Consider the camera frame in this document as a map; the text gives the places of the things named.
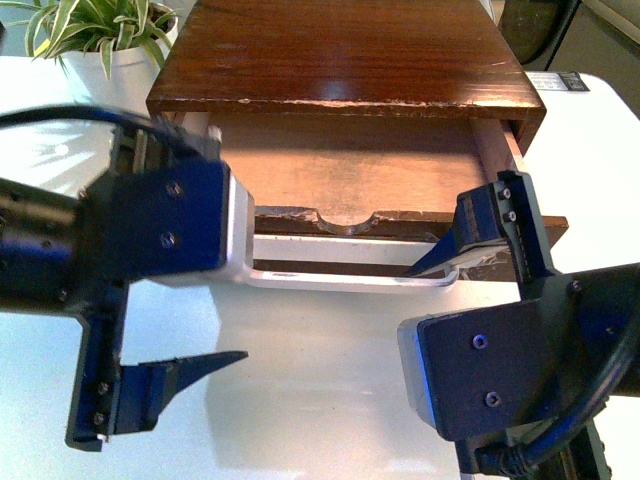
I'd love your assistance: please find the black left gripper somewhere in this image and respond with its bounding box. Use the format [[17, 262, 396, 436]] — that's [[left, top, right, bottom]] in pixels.
[[1, 117, 248, 452]]

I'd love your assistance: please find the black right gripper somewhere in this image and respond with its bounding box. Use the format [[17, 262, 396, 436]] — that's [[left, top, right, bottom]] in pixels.
[[404, 171, 639, 479]]

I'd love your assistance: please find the brown wooden drawer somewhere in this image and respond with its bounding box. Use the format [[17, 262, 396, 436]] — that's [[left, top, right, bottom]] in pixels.
[[159, 110, 570, 281]]

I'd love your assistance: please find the white drawer handle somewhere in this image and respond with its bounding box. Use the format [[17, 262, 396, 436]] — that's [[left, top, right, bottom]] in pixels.
[[234, 232, 511, 294]]

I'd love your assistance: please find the brown wooden drawer cabinet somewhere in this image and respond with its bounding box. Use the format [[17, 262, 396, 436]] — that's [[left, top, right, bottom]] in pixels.
[[146, 1, 546, 149]]

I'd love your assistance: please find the white label sticker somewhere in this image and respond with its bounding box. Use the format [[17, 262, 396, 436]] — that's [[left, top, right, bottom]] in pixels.
[[526, 71, 590, 92]]

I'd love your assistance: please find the white plant pot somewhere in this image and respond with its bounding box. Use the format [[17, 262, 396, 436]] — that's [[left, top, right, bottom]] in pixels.
[[61, 47, 160, 115]]

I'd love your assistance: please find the green striped spider plant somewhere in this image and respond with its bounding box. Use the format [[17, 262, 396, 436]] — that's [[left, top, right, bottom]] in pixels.
[[1, 0, 178, 77]]

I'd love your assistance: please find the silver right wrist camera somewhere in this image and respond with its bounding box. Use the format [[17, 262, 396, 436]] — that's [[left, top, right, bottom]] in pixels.
[[397, 315, 437, 430]]

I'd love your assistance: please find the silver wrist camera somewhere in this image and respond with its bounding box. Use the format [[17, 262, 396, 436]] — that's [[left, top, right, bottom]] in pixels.
[[397, 315, 437, 430], [153, 173, 255, 288]]

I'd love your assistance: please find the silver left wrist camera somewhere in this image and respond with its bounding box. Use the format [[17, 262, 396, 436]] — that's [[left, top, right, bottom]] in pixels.
[[153, 173, 255, 288]]

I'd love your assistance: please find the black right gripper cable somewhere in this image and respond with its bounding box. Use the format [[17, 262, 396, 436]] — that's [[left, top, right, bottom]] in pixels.
[[474, 319, 640, 476]]

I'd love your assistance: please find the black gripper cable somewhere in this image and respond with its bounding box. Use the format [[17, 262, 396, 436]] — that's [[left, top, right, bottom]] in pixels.
[[474, 319, 640, 476], [0, 105, 221, 161]]

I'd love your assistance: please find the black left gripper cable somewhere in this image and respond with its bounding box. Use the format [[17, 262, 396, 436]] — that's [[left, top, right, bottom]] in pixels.
[[0, 105, 221, 161]]

